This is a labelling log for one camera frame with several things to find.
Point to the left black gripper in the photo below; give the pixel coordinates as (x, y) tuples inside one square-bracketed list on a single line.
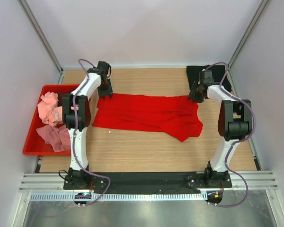
[(109, 92)]

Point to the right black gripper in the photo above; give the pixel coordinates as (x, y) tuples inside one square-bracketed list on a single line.
[(192, 95)]

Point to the red t shirt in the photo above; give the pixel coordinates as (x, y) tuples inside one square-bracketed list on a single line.
[(174, 115)]

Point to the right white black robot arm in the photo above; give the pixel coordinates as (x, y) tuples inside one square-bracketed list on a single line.
[(234, 125)]

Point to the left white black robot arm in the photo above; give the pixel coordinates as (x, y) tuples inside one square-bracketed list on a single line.
[(76, 116)]

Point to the folded black t shirt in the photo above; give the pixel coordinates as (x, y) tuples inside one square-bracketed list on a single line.
[(217, 71)]

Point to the dark maroon t shirt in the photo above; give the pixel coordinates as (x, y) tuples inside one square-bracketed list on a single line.
[(60, 93)]

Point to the light pink t shirt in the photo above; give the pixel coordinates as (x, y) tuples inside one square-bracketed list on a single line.
[(48, 110)]

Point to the dusty pink t shirt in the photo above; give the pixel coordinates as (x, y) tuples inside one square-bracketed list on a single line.
[(57, 137)]

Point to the red plastic bin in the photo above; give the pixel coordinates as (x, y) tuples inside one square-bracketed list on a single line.
[(35, 145)]

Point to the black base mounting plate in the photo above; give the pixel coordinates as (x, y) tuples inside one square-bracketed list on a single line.
[(149, 182)]

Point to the aluminium front rail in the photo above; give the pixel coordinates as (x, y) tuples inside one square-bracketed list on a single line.
[(48, 182)]

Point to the right aluminium frame post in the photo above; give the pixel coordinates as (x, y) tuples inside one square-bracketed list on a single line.
[(249, 30)]

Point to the aluminium frame post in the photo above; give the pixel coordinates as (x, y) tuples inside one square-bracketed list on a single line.
[(249, 30), (38, 30)]

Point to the left aluminium frame post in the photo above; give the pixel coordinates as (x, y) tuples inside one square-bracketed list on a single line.
[(38, 30)]

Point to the white slotted cable duct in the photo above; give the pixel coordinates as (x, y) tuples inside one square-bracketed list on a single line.
[(85, 196)]

